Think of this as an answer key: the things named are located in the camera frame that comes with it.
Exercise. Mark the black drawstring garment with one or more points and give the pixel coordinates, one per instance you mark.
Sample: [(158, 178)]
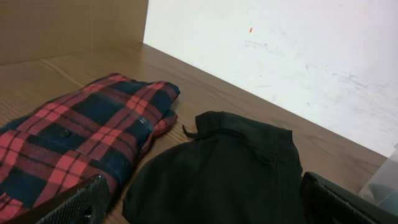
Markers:
[(232, 170)]

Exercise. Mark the brown cardboard panel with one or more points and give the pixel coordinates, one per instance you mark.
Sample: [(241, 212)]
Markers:
[(34, 29)]

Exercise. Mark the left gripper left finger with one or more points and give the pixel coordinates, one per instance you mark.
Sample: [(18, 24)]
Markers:
[(85, 203)]

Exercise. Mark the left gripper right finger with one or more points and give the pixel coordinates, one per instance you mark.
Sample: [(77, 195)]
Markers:
[(327, 203)]

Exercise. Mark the dark green cloth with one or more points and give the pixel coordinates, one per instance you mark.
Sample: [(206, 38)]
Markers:
[(379, 191)]

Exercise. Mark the red navy plaid shirt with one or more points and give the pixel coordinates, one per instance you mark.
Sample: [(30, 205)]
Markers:
[(104, 128)]

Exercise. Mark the clear plastic storage bin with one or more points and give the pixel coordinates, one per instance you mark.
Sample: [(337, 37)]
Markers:
[(386, 175)]

